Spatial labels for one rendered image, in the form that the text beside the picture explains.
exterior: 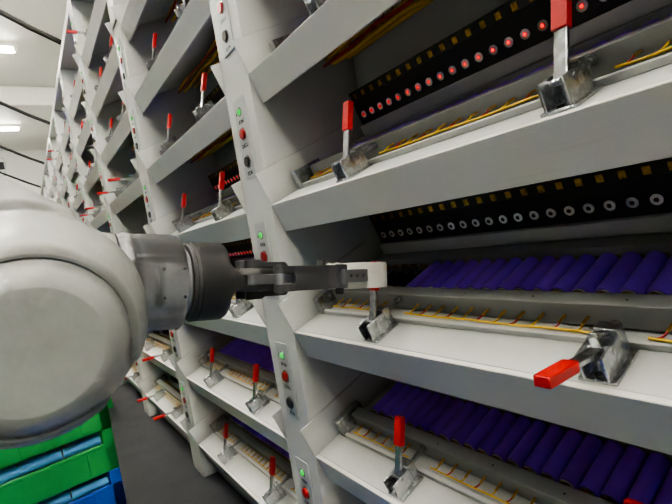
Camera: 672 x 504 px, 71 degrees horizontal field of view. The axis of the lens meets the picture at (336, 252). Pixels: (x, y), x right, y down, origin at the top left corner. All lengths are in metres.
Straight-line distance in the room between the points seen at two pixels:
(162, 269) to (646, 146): 0.36
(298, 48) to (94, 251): 0.46
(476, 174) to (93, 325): 0.31
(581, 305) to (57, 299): 0.38
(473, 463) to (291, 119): 0.53
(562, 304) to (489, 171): 0.13
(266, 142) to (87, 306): 0.54
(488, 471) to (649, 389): 0.25
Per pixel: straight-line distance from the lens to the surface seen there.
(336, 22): 0.57
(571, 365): 0.35
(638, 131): 0.35
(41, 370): 0.21
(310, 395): 0.75
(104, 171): 2.09
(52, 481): 1.05
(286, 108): 0.75
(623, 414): 0.39
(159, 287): 0.41
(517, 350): 0.45
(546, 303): 0.46
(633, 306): 0.42
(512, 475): 0.57
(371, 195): 0.51
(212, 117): 0.90
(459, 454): 0.61
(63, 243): 0.22
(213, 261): 0.44
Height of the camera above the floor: 0.62
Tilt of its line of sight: 3 degrees down
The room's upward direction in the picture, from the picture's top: 10 degrees counter-clockwise
